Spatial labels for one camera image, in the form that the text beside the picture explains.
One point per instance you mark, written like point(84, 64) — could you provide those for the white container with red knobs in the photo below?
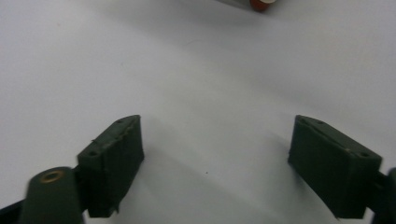
point(260, 4)

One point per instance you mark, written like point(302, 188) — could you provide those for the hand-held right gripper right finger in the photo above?
point(333, 168)

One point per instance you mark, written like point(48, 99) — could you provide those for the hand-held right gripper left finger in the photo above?
point(112, 168)

